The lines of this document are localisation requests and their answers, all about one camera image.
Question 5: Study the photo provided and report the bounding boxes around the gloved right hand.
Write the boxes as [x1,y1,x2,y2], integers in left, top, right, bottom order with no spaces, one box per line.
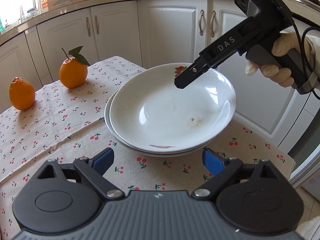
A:
[245,31,316,88]

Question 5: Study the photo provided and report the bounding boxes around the white kitchen cabinets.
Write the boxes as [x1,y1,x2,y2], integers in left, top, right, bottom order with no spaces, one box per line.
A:
[1,0,319,166]

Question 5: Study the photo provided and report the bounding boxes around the cherry print tablecloth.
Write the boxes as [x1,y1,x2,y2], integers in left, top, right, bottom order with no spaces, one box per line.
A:
[0,55,296,240]

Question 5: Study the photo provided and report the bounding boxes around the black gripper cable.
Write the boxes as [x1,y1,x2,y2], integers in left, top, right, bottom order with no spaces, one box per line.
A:
[287,3,320,81]

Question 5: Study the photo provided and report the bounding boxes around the orange with stem leaf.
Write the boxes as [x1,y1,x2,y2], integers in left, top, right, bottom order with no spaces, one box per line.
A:
[59,46,90,89]

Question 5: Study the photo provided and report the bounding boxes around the bumpy orange fruit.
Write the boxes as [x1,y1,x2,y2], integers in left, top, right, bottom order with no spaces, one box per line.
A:
[9,77,35,111]

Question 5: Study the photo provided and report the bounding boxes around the lower white plate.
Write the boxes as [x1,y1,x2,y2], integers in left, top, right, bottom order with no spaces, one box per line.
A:
[103,89,213,158]

